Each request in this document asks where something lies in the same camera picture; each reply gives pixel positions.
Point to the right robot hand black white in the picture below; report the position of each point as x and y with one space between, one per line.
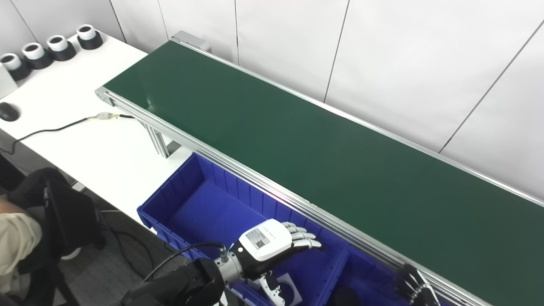
418 289

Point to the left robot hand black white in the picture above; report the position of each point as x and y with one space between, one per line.
267 242

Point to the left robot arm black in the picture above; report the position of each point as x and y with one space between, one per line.
182 284

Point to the blue plastic bin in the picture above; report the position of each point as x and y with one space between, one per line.
212 212
369 276

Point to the black round part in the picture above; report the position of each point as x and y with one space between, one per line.
342 298

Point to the aluminium conveyor leg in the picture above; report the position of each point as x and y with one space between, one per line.
159 138

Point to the grey conveyor motor box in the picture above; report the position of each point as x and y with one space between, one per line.
193 40

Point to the black white cylinder part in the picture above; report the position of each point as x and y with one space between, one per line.
63 52
18 72
39 61
91 41

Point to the black chair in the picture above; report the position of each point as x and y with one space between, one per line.
68 216

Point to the person in beige clothing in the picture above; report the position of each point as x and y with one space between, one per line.
17 242

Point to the black computer mouse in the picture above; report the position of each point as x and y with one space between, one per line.
8 111

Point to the green conveyor belt aluminium frame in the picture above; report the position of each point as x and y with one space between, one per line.
318 148

